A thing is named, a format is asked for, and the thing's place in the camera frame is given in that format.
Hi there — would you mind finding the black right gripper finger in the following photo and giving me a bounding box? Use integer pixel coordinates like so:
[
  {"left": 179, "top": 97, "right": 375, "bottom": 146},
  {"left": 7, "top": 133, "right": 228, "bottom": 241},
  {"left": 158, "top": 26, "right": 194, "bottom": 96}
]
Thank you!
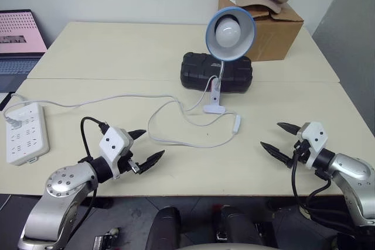
[
  {"left": 277, "top": 122, "right": 302, "bottom": 136},
  {"left": 260, "top": 141, "right": 294, "bottom": 165}
]

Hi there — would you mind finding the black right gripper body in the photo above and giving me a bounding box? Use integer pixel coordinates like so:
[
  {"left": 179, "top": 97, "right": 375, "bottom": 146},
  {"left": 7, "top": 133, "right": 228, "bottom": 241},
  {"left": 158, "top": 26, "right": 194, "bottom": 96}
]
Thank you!
[{"left": 288, "top": 140, "right": 311, "bottom": 169}]

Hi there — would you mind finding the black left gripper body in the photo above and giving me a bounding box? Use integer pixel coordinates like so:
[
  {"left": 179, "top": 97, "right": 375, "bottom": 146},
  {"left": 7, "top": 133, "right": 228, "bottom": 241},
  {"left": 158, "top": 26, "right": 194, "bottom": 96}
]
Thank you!
[{"left": 117, "top": 131, "right": 141, "bottom": 176}]

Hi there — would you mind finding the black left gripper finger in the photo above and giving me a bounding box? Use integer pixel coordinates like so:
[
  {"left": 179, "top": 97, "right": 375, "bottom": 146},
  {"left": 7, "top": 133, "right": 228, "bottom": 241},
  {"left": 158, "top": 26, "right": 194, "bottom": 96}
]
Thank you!
[
  {"left": 139, "top": 149, "right": 166, "bottom": 176},
  {"left": 128, "top": 129, "right": 147, "bottom": 141}
]

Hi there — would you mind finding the blue clip desk lamp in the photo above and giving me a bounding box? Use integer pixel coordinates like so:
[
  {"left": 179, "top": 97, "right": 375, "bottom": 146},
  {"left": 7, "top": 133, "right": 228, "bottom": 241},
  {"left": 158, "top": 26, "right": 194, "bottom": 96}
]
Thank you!
[{"left": 203, "top": 6, "right": 257, "bottom": 115}]

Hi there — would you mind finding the black rounded robot leg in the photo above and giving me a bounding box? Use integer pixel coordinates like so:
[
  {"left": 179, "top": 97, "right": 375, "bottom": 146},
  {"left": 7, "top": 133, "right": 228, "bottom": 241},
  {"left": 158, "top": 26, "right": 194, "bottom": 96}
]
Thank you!
[
  {"left": 146, "top": 206, "right": 182, "bottom": 250},
  {"left": 219, "top": 205, "right": 264, "bottom": 246}
]

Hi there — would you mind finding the black plastic case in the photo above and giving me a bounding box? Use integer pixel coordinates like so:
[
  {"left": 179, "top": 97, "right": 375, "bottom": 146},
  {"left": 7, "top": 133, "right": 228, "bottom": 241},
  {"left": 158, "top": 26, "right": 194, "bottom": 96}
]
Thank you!
[{"left": 179, "top": 52, "right": 254, "bottom": 94}]

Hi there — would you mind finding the brown cardboard box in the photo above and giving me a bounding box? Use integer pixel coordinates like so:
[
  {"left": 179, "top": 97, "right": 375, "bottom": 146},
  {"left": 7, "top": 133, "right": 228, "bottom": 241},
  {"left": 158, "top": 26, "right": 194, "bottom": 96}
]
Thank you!
[{"left": 217, "top": 0, "right": 305, "bottom": 62}]

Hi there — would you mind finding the white power strip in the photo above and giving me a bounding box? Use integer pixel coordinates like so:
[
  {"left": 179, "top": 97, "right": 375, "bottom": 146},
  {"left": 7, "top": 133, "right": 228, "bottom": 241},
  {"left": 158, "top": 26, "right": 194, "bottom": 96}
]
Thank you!
[{"left": 2, "top": 102, "right": 50, "bottom": 166}]

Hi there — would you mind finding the white light bulb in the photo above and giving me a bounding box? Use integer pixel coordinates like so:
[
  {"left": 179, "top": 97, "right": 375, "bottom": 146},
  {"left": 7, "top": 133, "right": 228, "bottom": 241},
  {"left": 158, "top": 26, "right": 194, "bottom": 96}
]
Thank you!
[{"left": 215, "top": 17, "right": 244, "bottom": 48}]

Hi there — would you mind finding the grey laptop with pink screen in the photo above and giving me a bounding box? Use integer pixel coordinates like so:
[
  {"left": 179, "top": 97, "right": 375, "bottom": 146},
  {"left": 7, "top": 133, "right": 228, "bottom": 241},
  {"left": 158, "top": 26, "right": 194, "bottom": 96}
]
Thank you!
[{"left": 0, "top": 9, "right": 48, "bottom": 94}]

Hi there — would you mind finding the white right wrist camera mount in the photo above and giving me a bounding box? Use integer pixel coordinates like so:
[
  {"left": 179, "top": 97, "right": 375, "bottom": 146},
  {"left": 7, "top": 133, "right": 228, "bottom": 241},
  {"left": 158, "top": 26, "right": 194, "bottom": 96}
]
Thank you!
[{"left": 297, "top": 121, "right": 328, "bottom": 170}]

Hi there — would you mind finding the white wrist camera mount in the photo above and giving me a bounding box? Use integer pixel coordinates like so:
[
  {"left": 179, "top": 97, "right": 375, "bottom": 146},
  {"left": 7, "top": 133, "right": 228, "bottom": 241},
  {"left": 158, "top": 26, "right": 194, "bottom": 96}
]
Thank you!
[
  {"left": 98, "top": 126, "right": 134, "bottom": 180},
  {"left": 297, "top": 121, "right": 328, "bottom": 170}
]

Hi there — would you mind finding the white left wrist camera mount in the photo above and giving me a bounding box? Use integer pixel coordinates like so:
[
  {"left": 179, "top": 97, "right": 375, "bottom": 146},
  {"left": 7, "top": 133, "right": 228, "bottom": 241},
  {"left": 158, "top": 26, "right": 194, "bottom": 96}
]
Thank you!
[{"left": 98, "top": 126, "right": 134, "bottom": 180}]

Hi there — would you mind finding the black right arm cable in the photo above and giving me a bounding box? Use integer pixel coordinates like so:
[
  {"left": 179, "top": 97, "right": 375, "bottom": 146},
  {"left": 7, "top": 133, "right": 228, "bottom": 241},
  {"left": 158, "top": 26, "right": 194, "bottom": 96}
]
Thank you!
[{"left": 290, "top": 144, "right": 346, "bottom": 233}]

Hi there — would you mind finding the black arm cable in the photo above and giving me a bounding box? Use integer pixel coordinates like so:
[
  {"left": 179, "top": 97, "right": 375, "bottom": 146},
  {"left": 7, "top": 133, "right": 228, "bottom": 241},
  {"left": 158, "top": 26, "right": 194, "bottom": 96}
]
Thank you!
[
  {"left": 66, "top": 117, "right": 108, "bottom": 245},
  {"left": 290, "top": 144, "right": 346, "bottom": 233}
]

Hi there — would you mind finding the white inline cord switch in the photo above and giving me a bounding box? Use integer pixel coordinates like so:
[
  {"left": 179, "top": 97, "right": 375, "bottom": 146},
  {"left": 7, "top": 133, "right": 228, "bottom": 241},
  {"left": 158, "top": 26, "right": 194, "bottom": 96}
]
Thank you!
[{"left": 233, "top": 115, "right": 244, "bottom": 133}]

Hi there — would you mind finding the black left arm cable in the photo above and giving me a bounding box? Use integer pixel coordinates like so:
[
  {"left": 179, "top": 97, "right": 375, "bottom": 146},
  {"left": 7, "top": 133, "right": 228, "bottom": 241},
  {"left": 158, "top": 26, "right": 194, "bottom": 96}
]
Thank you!
[{"left": 66, "top": 117, "right": 108, "bottom": 245}]

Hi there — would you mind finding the white lamp cord with plug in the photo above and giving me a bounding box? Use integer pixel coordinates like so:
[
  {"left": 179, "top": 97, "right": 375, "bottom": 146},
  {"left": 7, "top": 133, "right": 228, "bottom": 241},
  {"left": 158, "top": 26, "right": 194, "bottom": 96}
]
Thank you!
[{"left": 2, "top": 93, "right": 244, "bottom": 149}]

